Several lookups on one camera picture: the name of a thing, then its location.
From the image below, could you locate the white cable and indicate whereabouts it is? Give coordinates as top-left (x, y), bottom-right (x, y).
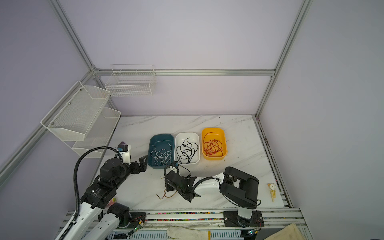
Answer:
top-left (149, 143), bottom-right (173, 166)

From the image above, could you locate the black cable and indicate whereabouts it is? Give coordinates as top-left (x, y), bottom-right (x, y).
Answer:
top-left (175, 137), bottom-right (199, 164)

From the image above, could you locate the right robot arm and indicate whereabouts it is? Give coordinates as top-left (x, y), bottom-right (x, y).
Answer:
top-left (164, 163), bottom-right (265, 240)

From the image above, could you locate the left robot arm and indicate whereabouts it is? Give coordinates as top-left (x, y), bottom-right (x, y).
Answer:
top-left (56, 143), bottom-right (148, 240)

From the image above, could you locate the teal plastic bin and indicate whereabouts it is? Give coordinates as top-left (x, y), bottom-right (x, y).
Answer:
top-left (148, 134), bottom-right (175, 170)

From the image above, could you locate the white plastic bin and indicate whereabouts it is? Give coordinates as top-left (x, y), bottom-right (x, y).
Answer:
top-left (174, 132), bottom-right (201, 166)

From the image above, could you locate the yellow plastic bin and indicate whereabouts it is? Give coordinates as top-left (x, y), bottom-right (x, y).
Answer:
top-left (201, 128), bottom-right (228, 161)

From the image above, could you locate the white mesh two-tier shelf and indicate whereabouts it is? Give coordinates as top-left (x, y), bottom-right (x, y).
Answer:
top-left (41, 81), bottom-right (121, 156)

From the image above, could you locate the beige cloth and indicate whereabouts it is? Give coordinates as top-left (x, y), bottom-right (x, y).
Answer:
top-left (268, 224), bottom-right (305, 240)

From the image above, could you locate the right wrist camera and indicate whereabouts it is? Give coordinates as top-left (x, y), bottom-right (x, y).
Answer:
top-left (164, 163), bottom-right (180, 176)

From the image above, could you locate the white wire basket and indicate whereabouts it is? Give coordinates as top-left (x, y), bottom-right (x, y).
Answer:
top-left (105, 65), bottom-right (157, 97)

